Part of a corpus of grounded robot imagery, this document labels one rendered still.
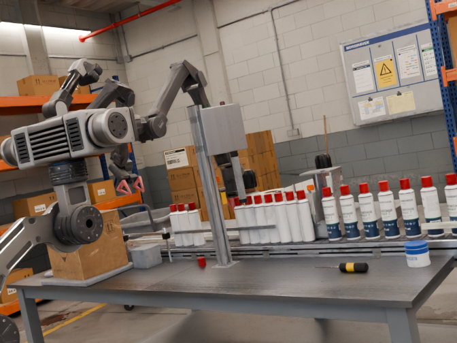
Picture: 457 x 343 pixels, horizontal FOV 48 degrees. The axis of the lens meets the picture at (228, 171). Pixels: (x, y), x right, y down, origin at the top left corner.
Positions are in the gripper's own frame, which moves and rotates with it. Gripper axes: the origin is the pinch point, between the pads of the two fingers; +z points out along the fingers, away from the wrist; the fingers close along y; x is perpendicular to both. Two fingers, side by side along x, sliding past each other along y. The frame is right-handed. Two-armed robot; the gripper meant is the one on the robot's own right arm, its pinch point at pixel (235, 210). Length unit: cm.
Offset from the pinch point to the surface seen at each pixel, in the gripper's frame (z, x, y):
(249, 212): -0.2, 8.6, -14.4
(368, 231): 10, 9, -66
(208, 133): -35.8, 23.4, -12.5
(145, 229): 30, -121, 199
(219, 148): -29.2, 20.8, -14.4
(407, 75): -67, -419, 48
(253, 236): 10.0, 8.9, -14.0
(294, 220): 4.2, 8.5, -35.5
